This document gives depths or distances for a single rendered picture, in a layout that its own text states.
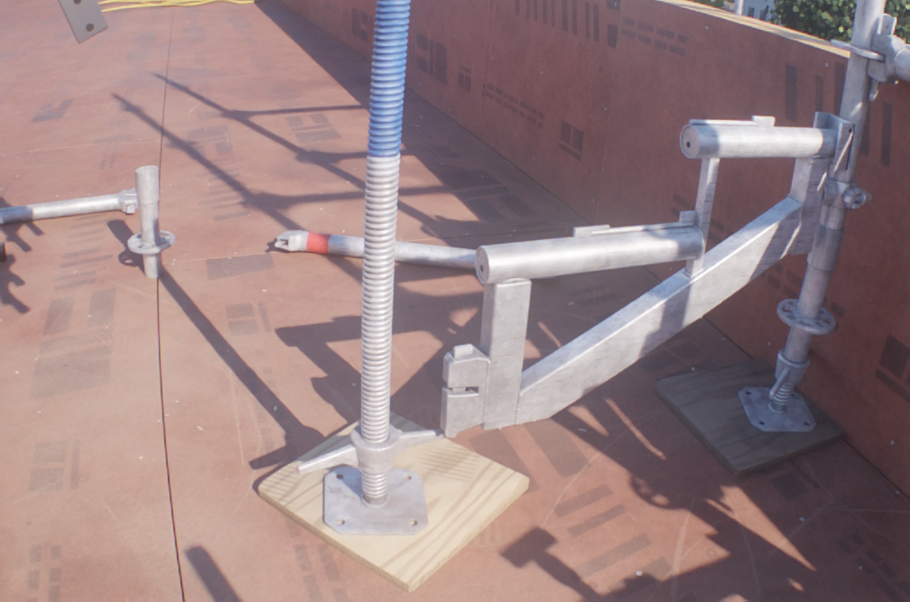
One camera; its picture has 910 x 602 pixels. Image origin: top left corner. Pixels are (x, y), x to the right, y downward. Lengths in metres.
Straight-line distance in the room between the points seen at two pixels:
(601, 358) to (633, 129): 1.03
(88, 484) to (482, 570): 0.64
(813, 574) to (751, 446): 0.32
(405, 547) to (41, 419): 0.72
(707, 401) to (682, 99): 0.75
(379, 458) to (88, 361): 0.73
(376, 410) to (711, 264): 0.54
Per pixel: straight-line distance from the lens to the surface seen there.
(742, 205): 1.72
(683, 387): 1.53
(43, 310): 1.82
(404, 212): 2.23
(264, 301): 1.74
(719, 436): 1.42
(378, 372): 1.00
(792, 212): 1.26
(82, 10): 0.57
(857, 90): 1.31
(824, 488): 1.41
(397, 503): 1.16
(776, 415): 1.52
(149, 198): 1.81
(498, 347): 1.05
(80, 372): 1.56
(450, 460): 1.25
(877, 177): 1.44
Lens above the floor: 0.81
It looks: 26 degrees down
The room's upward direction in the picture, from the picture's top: 5 degrees clockwise
